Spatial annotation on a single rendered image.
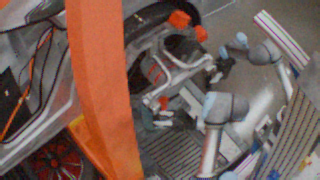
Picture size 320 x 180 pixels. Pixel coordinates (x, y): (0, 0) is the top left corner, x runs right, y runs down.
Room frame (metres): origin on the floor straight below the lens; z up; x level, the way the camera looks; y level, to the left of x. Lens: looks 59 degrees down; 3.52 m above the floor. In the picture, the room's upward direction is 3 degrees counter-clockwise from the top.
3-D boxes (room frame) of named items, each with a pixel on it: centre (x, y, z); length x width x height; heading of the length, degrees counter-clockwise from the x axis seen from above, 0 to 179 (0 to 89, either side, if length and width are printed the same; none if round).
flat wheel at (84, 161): (1.28, 0.76, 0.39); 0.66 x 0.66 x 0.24
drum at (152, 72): (1.68, -0.02, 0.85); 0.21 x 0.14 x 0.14; 36
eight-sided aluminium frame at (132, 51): (1.74, 0.03, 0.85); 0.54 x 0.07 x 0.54; 126
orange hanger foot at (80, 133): (1.40, 0.42, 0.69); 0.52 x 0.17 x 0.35; 36
